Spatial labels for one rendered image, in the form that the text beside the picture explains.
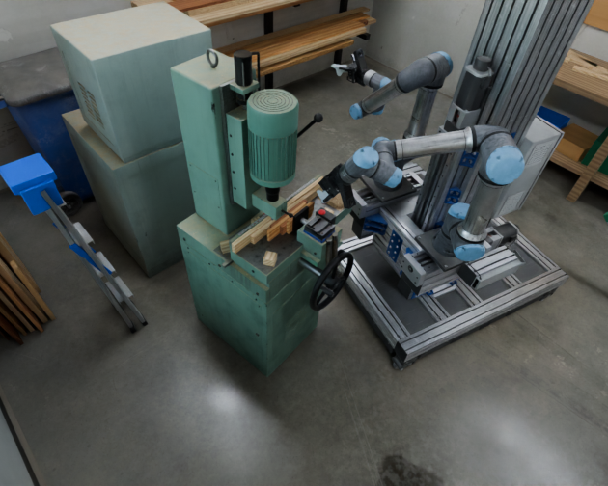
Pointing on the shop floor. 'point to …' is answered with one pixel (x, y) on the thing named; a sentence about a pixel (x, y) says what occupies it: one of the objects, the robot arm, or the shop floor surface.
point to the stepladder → (35, 168)
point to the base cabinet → (252, 311)
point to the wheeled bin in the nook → (41, 115)
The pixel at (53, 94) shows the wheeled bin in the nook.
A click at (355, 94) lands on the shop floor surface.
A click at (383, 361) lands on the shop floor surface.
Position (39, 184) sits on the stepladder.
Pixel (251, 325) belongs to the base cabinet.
